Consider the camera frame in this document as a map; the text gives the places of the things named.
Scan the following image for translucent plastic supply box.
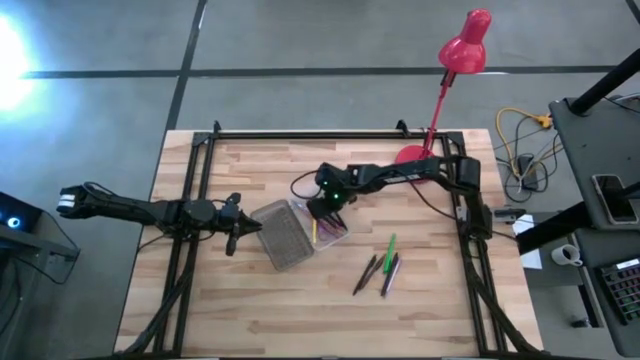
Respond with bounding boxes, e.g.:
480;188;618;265
289;198;351;251

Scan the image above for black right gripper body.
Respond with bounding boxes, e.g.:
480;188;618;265
322;185;357;217

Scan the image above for green marker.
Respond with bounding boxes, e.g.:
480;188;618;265
382;232;398;275

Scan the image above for black floor cable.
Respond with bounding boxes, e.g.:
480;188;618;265
492;114;566;204

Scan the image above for black power adapter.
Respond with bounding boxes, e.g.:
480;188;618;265
517;154;539;191

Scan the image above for black pen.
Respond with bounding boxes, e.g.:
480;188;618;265
379;251;400;297
358;253;387;292
351;253;378;297

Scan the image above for yellow extension cable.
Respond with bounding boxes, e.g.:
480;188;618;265
494;106;554;179

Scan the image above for black aluminium table frame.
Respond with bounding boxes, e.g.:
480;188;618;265
114;119;546;359

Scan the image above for dark grey pen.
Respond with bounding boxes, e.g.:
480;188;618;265
385;257;403;299

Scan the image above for black metal pole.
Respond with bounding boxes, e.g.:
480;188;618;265
569;47;640;116
514;182;640;256

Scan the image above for grey plastic box lid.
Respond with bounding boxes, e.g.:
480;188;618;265
249;198;316;273

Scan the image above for red desk lamp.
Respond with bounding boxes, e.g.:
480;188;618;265
394;8;494;184

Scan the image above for white paper sheet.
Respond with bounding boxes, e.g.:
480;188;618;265
512;213;544;271

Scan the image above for grey side table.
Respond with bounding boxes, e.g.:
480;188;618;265
573;227;640;359
548;94;640;231

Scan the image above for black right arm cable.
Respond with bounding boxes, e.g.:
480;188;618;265
289;171;321;201

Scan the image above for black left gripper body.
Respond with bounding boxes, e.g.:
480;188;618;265
214;202;245;230

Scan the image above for dark purple pen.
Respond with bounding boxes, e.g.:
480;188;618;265
317;219;348;241

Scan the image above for white mug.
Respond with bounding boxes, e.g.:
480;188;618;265
550;243;584;267

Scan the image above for black device with blue light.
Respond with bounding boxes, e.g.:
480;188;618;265
0;192;44;236

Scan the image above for black smartphone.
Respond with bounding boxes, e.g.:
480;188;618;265
591;173;640;225

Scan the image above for black keypad with coloured keys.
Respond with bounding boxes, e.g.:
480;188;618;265
598;257;640;326

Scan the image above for small black box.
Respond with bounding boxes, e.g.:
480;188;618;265
492;207;527;224

